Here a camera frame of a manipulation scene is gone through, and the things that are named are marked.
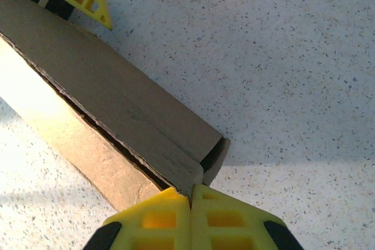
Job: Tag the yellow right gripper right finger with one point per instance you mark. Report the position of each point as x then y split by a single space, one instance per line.
228 226

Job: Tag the brown cardboard paper box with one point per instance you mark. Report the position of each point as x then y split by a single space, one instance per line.
102 71

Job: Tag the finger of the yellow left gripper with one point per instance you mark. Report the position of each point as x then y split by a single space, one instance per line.
85 1

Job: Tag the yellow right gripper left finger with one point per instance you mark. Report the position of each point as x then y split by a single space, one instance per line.
164 223

